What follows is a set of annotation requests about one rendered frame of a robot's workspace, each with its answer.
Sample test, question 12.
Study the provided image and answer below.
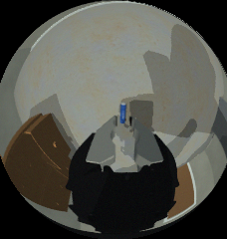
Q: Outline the blue battery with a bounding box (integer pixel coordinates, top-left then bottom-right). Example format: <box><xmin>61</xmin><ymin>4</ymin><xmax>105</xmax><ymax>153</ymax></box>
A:
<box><xmin>120</xmin><ymin>102</ymin><xmax>126</xmax><ymax>123</ymax></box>

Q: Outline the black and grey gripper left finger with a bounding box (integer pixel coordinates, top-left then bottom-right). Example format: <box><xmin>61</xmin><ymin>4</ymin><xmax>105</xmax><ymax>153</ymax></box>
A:
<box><xmin>66</xmin><ymin>116</ymin><xmax>117</xmax><ymax>191</ymax></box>

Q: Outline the brown wooden drawer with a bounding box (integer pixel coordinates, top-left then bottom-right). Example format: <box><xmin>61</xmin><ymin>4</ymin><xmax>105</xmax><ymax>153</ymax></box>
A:
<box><xmin>11</xmin><ymin>134</ymin><xmax>50</xmax><ymax>185</ymax></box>
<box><xmin>53</xmin><ymin>158</ymin><xmax>71</xmax><ymax>179</ymax></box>
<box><xmin>24</xmin><ymin>114</ymin><xmax>71</xmax><ymax>169</ymax></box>
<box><xmin>45</xmin><ymin>168</ymin><xmax>70</xmax><ymax>196</ymax></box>
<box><xmin>6</xmin><ymin>157</ymin><xmax>43</xmax><ymax>203</ymax></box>
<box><xmin>42</xmin><ymin>188</ymin><xmax>69</xmax><ymax>210</ymax></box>

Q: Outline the brown wooden chest of drawers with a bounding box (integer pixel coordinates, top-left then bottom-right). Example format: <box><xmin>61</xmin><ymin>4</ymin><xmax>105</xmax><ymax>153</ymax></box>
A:
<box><xmin>2</xmin><ymin>113</ymin><xmax>71</xmax><ymax>212</ymax></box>

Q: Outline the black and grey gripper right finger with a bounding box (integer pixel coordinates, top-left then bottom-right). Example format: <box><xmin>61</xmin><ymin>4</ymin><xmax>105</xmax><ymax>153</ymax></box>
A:
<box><xmin>129</xmin><ymin>117</ymin><xmax>179</xmax><ymax>187</ymax></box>

